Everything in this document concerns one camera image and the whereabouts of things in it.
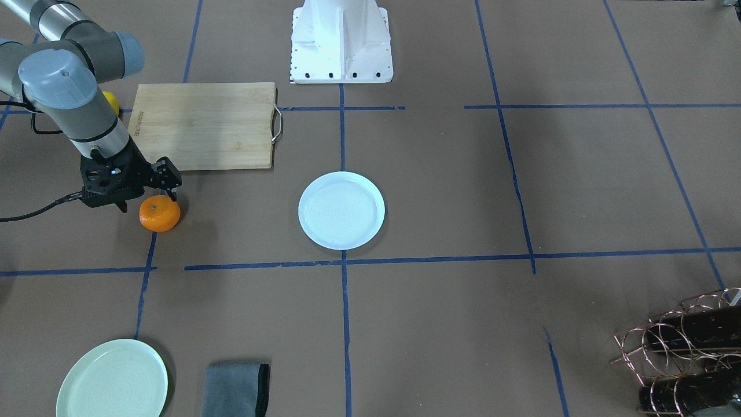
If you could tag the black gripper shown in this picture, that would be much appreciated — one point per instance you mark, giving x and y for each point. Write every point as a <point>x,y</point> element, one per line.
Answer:
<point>136,163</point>

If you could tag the orange fruit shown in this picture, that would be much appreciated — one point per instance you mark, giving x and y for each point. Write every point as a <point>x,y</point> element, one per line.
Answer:
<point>159,213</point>

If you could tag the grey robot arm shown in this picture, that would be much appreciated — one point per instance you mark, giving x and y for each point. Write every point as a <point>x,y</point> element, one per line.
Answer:
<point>61,78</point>

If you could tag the pale green plate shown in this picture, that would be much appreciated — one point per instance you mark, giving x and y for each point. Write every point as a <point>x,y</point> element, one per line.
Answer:
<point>123,377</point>

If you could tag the pale blue plate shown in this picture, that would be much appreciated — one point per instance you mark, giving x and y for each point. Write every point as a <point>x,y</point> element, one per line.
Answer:
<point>341,210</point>

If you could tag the wooden cutting board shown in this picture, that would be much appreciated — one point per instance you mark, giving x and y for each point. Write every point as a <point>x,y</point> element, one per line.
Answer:
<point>207,126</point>

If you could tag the yellow lemon upper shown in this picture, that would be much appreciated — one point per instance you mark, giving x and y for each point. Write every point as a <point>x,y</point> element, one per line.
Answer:
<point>113,102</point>

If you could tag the grey folded cloth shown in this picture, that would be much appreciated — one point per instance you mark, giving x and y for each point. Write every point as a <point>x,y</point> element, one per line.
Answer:
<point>236,388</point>

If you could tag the dark wine bottle lower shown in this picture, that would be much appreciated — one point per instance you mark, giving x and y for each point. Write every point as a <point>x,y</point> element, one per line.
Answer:
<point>690,394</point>

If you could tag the dark wine bottle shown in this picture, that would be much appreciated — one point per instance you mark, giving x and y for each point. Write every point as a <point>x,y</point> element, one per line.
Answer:
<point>690,394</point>
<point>710,331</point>

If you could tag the dark wine bottle upper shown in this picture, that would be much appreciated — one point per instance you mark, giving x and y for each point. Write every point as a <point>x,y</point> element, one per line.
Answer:
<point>710,331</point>

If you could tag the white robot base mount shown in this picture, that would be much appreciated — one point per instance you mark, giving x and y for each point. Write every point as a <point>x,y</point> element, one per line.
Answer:
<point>340,42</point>

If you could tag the copper wire wine rack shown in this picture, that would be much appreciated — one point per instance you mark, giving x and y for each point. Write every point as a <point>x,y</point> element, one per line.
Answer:
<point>686,360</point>

